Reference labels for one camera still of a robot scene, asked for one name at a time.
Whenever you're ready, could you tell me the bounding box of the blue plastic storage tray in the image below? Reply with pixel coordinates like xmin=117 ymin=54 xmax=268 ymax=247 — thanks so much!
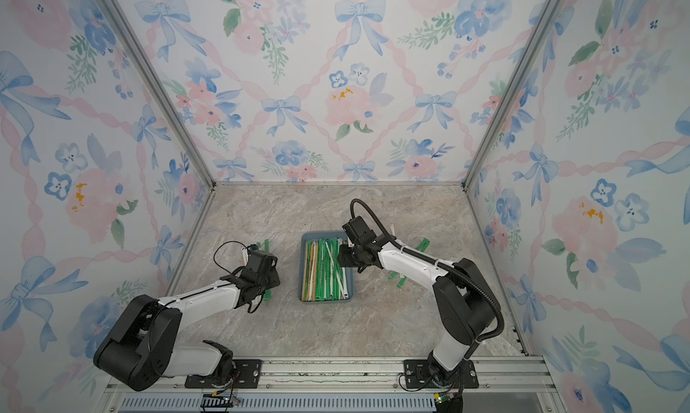
xmin=298 ymin=231 xmax=355 ymax=303

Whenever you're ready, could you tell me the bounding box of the brown paper straw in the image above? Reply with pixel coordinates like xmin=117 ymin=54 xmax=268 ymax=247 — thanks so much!
xmin=302 ymin=242 xmax=314 ymax=302

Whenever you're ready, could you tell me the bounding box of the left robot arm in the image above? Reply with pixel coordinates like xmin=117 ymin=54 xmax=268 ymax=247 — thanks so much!
xmin=93 ymin=245 xmax=280 ymax=391

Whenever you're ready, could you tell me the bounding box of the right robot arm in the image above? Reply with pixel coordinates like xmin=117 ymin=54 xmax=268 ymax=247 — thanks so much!
xmin=338 ymin=240 xmax=506 ymax=387

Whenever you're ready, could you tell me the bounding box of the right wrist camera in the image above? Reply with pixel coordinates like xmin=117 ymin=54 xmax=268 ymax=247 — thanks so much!
xmin=343 ymin=216 xmax=377 ymax=246

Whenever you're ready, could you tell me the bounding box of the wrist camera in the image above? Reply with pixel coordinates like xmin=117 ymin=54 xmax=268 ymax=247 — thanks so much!
xmin=244 ymin=244 xmax=261 ymax=257
xmin=343 ymin=216 xmax=377 ymax=246

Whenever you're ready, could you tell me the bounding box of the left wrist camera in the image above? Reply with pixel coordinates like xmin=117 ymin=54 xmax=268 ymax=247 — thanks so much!
xmin=244 ymin=244 xmax=261 ymax=257

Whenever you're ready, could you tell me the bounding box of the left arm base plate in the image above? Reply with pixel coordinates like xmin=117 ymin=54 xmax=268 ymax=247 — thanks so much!
xmin=184 ymin=359 xmax=263 ymax=390

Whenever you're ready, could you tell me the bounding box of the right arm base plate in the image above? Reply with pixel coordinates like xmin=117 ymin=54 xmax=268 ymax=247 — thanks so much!
xmin=401 ymin=359 xmax=479 ymax=391

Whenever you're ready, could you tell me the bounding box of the black corrugated cable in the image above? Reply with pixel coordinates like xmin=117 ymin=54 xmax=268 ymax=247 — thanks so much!
xmin=349 ymin=198 xmax=505 ymax=413

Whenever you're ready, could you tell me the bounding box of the aluminium mounting rail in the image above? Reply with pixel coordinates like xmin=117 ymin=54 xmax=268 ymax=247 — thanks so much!
xmin=96 ymin=357 xmax=565 ymax=412

